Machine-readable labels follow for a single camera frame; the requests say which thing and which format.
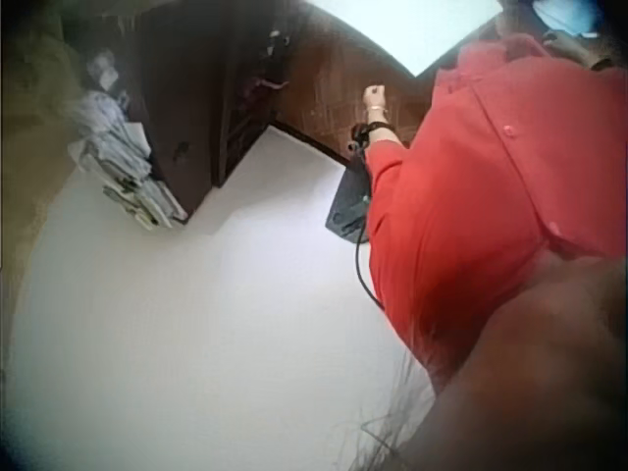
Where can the person's left hand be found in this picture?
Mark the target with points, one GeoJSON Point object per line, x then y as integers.
{"type": "Point", "coordinates": [375, 96]}

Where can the person's left fingers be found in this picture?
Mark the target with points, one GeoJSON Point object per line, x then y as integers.
{"type": "Point", "coordinates": [376, 89]}

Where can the black wrist band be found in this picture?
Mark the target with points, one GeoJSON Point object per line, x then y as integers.
{"type": "Point", "coordinates": [374, 128]}

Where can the brown wooden door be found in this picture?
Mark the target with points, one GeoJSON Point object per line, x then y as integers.
{"type": "Point", "coordinates": [329, 93]}

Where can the metal door latch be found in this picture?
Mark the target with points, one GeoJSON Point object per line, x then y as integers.
{"type": "Point", "coordinates": [275, 43]}

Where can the black bag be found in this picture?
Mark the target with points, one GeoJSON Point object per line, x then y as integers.
{"type": "Point", "coordinates": [347, 206]}

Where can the dark wooden cabinet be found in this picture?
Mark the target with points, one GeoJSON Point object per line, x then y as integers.
{"type": "Point", "coordinates": [186, 108]}

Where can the light blue cloth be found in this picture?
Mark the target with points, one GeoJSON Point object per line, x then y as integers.
{"type": "Point", "coordinates": [564, 17]}

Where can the heap of papers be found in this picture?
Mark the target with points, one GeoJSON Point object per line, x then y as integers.
{"type": "Point", "coordinates": [128, 167]}

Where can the crumpled grey plastic bag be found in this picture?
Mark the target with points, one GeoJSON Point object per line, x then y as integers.
{"type": "Point", "coordinates": [101, 69]}

